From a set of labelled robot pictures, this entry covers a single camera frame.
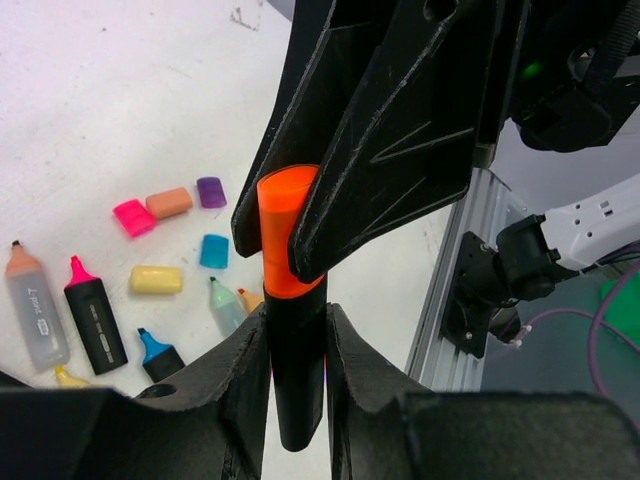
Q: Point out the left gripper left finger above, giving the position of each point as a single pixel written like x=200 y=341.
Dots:
x=207 y=421

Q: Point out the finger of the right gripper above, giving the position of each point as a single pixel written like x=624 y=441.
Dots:
x=404 y=144
x=330 y=46

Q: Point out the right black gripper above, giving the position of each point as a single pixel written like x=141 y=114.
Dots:
x=565 y=72

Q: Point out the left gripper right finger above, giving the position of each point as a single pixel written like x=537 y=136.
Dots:
x=385 y=425

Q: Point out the blue black highlighter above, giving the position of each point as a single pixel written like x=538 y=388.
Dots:
x=160 y=360

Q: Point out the pastel green highlighter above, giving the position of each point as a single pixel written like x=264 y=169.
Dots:
x=225 y=307

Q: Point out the pastel orange highlighter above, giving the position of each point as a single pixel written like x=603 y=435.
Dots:
x=250 y=301

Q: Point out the orange cap black highlighter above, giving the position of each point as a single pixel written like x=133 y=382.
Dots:
x=295 y=311

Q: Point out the pastel yellow highlighter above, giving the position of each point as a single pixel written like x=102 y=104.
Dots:
x=66 y=380

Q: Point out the pastel yellow cap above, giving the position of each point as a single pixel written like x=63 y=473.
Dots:
x=156 y=280

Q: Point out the blue cap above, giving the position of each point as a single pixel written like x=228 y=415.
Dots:
x=214 y=252

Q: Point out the pink cap black highlighter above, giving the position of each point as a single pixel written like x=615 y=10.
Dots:
x=94 y=319

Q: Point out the peach cap clear highlighter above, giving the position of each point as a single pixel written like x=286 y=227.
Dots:
x=36 y=310

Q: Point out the purple cap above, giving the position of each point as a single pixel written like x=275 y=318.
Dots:
x=211 y=192

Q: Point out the green plastic object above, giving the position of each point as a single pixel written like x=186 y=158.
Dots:
x=623 y=312

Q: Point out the aluminium rail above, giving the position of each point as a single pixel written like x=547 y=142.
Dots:
x=435 y=362

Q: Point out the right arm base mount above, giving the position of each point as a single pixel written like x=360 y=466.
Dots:
x=478 y=288

